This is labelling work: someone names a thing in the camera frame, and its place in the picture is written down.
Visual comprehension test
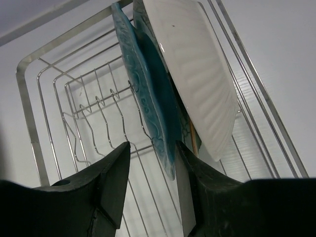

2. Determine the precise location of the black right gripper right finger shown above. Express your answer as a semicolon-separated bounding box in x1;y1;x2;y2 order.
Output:
175;141;316;237

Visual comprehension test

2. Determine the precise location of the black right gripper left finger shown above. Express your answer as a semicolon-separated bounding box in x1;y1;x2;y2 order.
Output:
0;142;130;237

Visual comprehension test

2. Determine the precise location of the pale green flower plate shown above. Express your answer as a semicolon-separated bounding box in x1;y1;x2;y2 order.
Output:
133;0;201;155

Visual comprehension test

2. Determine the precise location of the metal wire dish rack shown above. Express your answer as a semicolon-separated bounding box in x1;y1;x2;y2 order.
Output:
16;0;309;237

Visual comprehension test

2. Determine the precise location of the teal scalloped round plate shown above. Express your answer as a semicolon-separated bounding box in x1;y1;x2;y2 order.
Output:
111;2;182;180

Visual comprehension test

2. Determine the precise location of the white petal pattern bowl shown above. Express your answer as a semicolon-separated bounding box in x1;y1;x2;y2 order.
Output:
144;0;239;161

